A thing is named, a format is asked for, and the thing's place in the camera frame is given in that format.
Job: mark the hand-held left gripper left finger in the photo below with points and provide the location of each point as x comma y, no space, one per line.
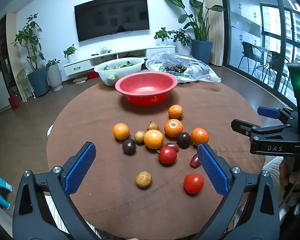
81,167

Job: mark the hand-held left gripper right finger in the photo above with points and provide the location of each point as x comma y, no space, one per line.
212,170

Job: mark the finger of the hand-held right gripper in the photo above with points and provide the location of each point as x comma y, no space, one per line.
241,127
267,112

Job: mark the red grape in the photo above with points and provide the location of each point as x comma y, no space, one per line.
194,161
173,145

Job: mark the red tomato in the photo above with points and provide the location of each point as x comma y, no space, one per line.
167,154
193,183

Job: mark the orange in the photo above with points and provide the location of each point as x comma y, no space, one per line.
121,131
199,136
153,139
175,111
173,128

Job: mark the dark purple plum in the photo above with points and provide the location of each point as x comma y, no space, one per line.
129,146
183,140

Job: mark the brown longan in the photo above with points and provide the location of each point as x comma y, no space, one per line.
152,126
139,136
143,179

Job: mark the red plastic basin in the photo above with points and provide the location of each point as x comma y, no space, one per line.
145,85

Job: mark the person's right hand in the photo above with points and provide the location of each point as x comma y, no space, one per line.
284,173

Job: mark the white rounded object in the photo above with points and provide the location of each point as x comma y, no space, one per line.
50,131

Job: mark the black balcony chair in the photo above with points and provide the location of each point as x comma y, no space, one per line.
250,55
277,62

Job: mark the clear plastic bag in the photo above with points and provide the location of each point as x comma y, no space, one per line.
202,72

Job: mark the beige curtain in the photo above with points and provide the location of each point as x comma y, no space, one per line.
218,42

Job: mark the broad-leaf plant blue pot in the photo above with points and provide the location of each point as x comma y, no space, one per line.
202,51

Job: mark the round white floor device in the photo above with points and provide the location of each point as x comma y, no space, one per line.
80,79

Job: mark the red box under cabinet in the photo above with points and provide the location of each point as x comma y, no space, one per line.
93,74

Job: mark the small plant ribbed white pot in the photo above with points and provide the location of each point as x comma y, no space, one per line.
54,77

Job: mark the red floor bin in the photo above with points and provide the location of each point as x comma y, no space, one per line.
14,101

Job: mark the white plastic basin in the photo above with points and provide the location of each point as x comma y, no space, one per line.
102,73

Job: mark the tall leafy plant blue pot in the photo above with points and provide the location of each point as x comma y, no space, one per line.
38,81

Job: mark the white balcony cabinets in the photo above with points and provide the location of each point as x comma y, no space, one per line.
242,12

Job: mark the black framed glass door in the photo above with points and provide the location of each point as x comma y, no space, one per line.
225,17

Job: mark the bushy plant tall white pot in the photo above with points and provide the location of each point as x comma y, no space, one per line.
182,38

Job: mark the leafy green vegetables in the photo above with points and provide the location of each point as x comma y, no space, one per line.
120,65

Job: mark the white television cabinet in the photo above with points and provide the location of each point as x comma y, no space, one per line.
140,50

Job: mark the wall-mounted black television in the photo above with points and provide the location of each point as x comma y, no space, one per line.
112,17

